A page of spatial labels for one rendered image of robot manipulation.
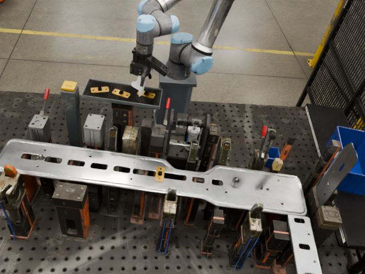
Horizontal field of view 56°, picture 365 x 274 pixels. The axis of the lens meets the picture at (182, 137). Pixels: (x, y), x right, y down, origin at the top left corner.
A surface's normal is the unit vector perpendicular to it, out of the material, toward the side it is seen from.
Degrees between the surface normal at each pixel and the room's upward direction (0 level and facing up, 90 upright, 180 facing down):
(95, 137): 90
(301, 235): 0
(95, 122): 0
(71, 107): 90
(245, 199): 0
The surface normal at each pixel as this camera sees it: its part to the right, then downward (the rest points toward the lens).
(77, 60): 0.14, -0.69
